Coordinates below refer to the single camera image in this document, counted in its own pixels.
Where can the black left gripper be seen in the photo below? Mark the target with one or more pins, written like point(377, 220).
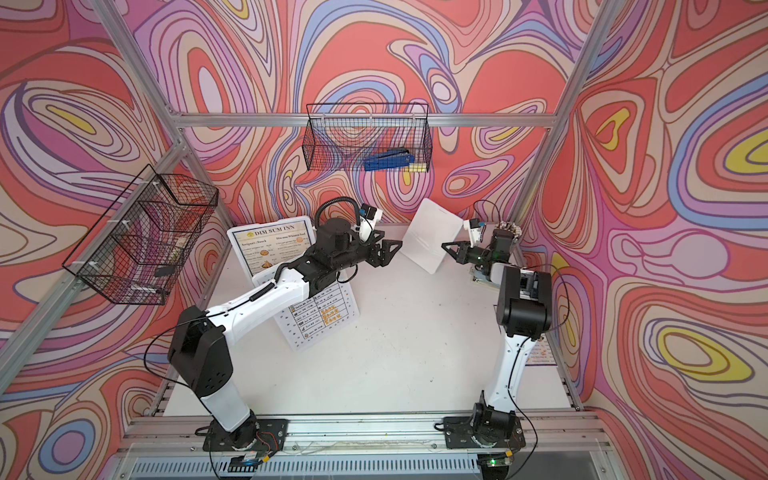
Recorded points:
point(382, 258)

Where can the black wire basket back wall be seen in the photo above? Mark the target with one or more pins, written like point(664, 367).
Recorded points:
point(340, 135)

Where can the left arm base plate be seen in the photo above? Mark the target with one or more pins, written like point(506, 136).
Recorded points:
point(264, 435)

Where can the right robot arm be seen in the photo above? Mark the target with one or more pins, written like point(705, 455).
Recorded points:
point(523, 313)

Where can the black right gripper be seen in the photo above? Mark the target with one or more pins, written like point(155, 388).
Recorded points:
point(463, 251)

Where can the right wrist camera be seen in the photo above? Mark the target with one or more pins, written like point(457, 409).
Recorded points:
point(475, 228)

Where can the Dim Sum Inn menu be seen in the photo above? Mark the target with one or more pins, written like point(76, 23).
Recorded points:
point(270, 245)

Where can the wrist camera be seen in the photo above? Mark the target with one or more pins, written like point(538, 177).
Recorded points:
point(369, 216)
point(475, 228)

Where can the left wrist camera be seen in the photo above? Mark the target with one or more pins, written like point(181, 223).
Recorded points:
point(369, 216)

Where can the hand-drawn colourful menu sheet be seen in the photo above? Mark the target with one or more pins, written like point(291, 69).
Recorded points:
point(321, 315)

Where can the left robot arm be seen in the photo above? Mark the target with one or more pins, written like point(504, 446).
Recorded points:
point(345, 236)

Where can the black wire basket wall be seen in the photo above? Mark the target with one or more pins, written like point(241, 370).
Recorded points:
point(340, 135)
point(136, 250)

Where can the clear pencil holder cup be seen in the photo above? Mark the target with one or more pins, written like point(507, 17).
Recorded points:
point(513, 230)

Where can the yellow item in basket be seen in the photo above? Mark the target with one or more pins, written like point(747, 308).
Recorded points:
point(417, 168)

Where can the blue stapler in basket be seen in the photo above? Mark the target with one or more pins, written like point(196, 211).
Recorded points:
point(391, 159)

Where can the white board front panel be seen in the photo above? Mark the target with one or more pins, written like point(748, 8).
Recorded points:
point(270, 243)

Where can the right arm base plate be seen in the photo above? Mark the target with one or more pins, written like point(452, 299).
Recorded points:
point(459, 433)

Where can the black wire basket left wall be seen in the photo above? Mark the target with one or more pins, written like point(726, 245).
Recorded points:
point(136, 250)

